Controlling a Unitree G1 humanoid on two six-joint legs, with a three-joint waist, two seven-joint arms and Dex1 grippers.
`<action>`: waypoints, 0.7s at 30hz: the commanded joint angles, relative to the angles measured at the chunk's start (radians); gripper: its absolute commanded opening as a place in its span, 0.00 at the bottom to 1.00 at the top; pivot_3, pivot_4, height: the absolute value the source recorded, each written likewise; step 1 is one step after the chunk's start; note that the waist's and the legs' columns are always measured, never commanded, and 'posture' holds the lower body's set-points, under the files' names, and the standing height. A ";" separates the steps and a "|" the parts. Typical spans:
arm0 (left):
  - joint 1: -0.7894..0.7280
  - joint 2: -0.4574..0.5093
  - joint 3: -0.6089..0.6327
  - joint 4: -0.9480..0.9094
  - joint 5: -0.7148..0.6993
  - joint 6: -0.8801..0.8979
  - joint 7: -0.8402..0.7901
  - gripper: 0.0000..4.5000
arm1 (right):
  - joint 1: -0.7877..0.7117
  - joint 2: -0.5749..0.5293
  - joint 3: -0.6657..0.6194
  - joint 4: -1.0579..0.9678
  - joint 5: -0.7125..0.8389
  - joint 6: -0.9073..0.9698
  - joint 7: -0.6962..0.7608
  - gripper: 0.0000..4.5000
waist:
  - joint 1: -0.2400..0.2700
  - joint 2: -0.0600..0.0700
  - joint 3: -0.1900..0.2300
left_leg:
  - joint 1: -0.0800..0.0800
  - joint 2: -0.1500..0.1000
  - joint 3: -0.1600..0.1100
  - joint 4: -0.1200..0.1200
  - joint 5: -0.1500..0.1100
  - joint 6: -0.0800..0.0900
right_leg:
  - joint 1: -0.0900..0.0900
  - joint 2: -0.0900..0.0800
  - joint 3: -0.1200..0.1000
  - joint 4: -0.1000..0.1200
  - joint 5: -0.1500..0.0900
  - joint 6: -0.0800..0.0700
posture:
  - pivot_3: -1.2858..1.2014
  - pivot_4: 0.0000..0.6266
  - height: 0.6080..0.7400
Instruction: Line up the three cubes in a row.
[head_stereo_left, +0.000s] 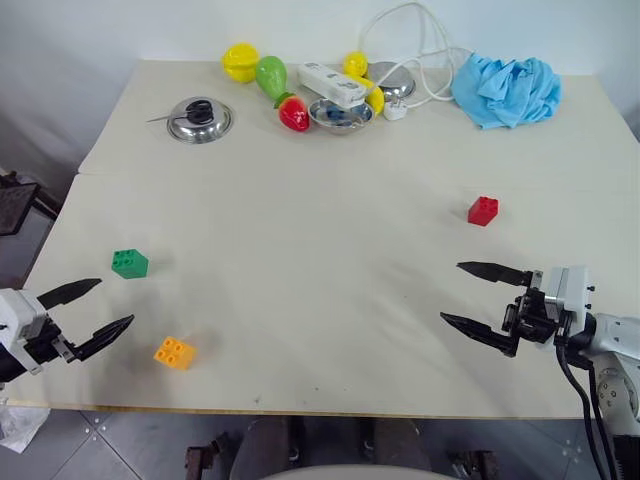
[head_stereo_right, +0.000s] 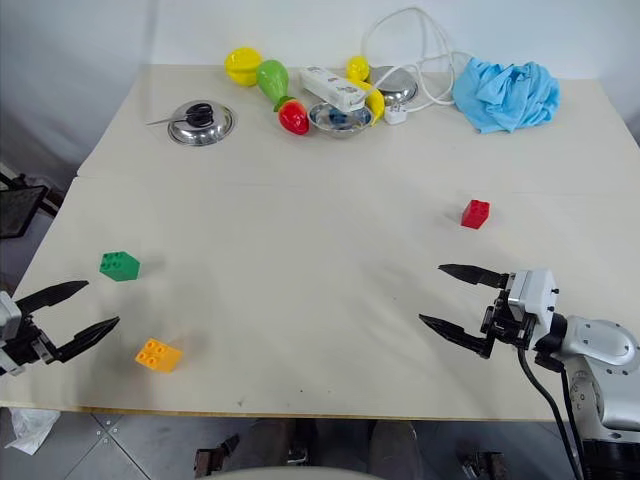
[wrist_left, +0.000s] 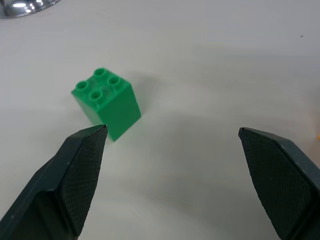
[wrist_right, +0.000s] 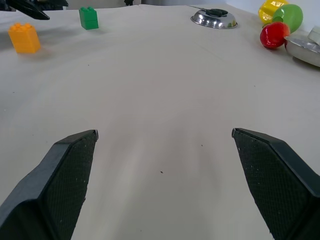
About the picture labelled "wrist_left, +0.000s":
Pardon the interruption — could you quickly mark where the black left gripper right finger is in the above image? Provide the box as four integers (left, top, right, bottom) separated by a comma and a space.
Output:
238, 126, 320, 240

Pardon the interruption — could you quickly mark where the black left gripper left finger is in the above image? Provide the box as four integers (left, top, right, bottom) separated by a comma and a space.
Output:
0, 124, 109, 240

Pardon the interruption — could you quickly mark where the green toy brick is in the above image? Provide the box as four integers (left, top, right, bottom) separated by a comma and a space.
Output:
70, 67, 142, 143

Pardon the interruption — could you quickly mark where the shiny metal bowl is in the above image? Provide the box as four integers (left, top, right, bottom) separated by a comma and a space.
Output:
0, 0, 62, 20

